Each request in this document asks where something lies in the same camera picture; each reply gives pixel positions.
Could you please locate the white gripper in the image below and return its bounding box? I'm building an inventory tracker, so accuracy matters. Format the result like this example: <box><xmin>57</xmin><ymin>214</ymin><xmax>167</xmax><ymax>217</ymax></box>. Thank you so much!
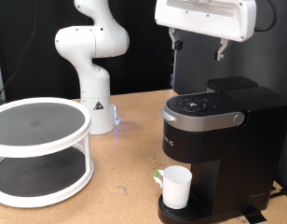
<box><xmin>154</xmin><ymin>0</ymin><xmax>257</xmax><ymax>62</ymax></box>

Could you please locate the black Keurig coffee machine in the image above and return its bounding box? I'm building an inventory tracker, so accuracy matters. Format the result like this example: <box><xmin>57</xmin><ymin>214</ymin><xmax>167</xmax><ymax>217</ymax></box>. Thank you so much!
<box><xmin>157</xmin><ymin>85</ymin><xmax>287</xmax><ymax>224</ymax></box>

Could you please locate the white plastic mug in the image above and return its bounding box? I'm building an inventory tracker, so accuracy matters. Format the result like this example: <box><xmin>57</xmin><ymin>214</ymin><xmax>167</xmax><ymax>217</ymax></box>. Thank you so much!
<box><xmin>153</xmin><ymin>164</ymin><xmax>193</xmax><ymax>210</ymax></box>

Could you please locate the clear water reservoir black lid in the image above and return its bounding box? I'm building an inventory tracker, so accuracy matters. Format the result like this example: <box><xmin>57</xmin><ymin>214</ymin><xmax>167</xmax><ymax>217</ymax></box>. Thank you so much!
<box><xmin>206</xmin><ymin>76</ymin><xmax>259</xmax><ymax>93</ymax></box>

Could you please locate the dark grey partition panel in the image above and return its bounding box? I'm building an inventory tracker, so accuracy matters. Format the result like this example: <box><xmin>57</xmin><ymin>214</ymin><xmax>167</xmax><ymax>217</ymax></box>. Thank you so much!
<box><xmin>172</xmin><ymin>0</ymin><xmax>287</xmax><ymax>198</ymax></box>

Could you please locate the black tape strip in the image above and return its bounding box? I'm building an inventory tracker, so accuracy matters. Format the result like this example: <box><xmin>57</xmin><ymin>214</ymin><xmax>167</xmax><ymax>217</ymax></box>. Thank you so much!
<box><xmin>241</xmin><ymin>207</ymin><xmax>267</xmax><ymax>224</ymax></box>

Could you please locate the white two-tier turntable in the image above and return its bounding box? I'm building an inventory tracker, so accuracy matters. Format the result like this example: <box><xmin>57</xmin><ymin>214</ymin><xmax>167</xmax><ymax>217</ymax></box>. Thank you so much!
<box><xmin>0</xmin><ymin>97</ymin><xmax>95</xmax><ymax>209</ymax></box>

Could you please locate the black looped camera cable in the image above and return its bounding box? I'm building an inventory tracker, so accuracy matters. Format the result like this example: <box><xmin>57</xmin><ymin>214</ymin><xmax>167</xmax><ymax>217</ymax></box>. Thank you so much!
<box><xmin>254</xmin><ymin>0</ymin><xmax>279</xmax><ymax>33</ymax></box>

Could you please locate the black hanging cable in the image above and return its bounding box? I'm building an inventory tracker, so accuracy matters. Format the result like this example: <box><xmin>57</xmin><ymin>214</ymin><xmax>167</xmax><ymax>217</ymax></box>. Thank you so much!
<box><xmin>0</xmin><ymin>0</ymin><xmax>39</xmax><ymax>105</ymax></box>

